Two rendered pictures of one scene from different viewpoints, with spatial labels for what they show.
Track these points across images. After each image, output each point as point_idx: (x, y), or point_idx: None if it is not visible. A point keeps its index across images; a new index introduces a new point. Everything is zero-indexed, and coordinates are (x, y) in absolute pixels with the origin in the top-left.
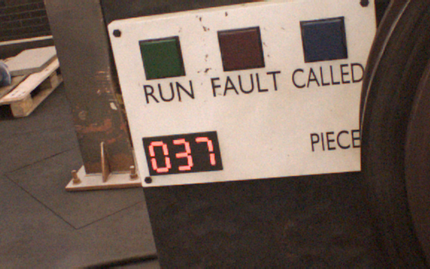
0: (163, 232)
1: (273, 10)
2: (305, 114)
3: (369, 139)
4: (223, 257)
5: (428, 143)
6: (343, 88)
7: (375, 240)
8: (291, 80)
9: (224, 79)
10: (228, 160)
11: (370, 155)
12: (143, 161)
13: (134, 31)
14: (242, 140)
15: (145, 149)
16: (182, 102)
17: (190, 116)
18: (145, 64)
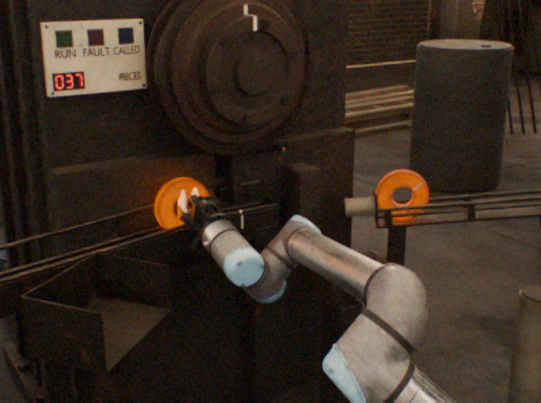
0: (51, 122)
1: (108, 23)
2: (117, 65)
3: (160, 61)
4: (78, 132)
5: (179, 61)
6: (131, 55)
7: (139, 122)
8: (113, 51)
9: (88, 49)
10: (87, 84)
11: (160, 66)
12: (51, 84)
13: (53, 26)
14: (93, 76)
15: (53, 78)
16: (70, 59)
17: (73, 64)
18: (58, 41)
